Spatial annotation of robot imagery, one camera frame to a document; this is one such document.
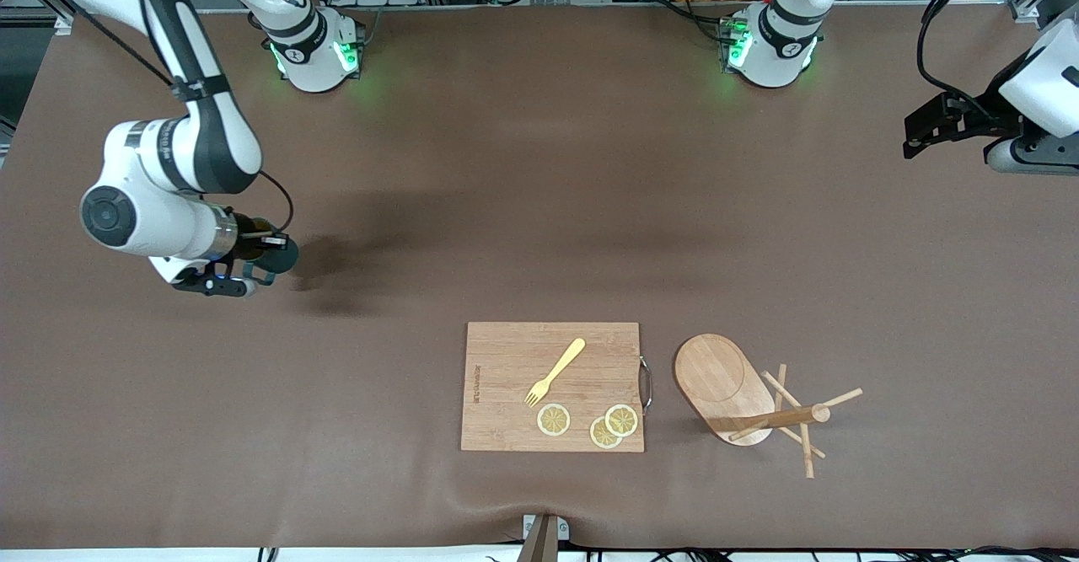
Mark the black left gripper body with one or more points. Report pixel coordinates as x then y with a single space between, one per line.
985 114

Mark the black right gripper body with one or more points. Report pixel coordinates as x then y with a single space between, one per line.
249 241

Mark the dark green mug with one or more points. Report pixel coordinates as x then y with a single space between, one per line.
285 260

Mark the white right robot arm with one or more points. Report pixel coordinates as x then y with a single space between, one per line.
215 136

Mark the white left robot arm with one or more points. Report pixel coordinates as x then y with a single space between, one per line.
775 44

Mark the wooden mug tree rack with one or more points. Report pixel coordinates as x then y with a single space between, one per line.
716 377

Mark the brown table mat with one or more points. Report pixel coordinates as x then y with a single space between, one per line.
539 233

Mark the bamboo cutting board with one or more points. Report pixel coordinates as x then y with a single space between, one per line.
506 377

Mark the yellow plastic fork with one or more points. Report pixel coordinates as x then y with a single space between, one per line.
560 366

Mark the lemon slice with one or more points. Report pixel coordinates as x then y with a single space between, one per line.
600 436
553 420
622 420

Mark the metal clamp bracket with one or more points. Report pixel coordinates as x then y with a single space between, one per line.
541 537

